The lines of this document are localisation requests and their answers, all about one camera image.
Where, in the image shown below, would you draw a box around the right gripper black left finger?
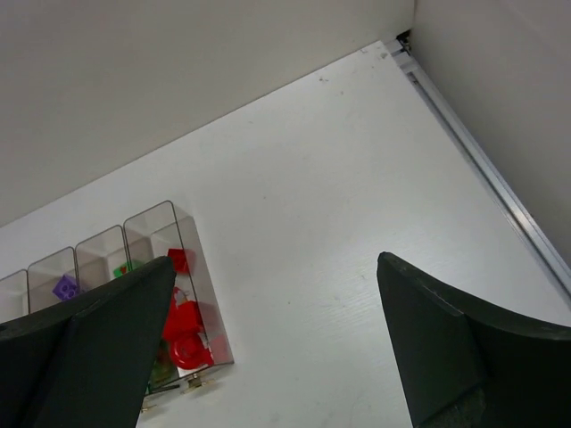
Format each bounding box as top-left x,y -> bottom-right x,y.
1,256 -> 176,427

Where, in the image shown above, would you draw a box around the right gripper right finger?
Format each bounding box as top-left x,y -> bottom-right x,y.
377,252 -> 570,427

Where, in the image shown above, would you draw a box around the purple lime lego cluster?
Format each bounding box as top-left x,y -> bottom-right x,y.
52,274 -> 84,301

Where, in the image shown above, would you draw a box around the green square lego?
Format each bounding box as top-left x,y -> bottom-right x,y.
112,260 -> 144,278

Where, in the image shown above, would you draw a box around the red round lego stack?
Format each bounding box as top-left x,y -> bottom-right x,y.
162,286 -> 213,370

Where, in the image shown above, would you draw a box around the red square lego brick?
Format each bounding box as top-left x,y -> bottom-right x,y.
167,248 -> 196,276

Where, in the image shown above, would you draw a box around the side aluminium rail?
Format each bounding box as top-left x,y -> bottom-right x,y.
385,31 -> 570,299

